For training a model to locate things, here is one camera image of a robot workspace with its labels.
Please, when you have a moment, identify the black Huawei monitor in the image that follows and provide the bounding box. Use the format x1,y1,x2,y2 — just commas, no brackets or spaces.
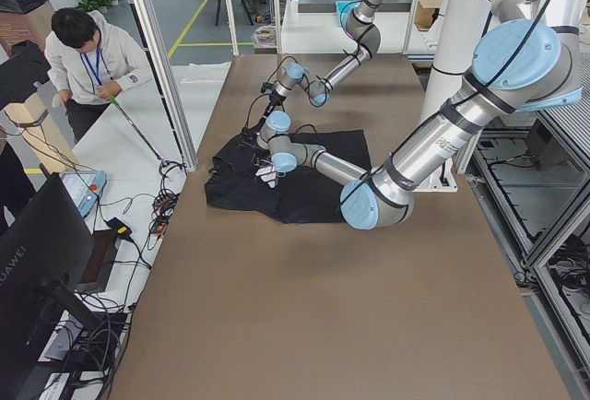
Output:
1,173,100,397

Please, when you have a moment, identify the person in white hoodie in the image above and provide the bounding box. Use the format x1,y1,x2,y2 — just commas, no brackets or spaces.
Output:
44,7,153,142

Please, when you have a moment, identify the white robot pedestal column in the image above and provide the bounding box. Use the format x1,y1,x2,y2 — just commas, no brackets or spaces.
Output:
414,0,499,194

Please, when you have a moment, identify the blue teach pendant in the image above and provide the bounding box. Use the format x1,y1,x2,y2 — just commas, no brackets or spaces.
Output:
59,171,107,217

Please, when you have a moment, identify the red black power strip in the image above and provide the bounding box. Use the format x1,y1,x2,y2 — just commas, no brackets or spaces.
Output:
149,191,180,239

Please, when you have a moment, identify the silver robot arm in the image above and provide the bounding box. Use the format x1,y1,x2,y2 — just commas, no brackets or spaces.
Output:
256,0,587,229
262,0,443,119

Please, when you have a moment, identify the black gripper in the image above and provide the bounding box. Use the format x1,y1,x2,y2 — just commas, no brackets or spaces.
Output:
259,81,285,124

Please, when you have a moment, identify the black printed t-shirt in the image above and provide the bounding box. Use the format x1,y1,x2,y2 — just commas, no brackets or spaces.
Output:
205,129,344,223

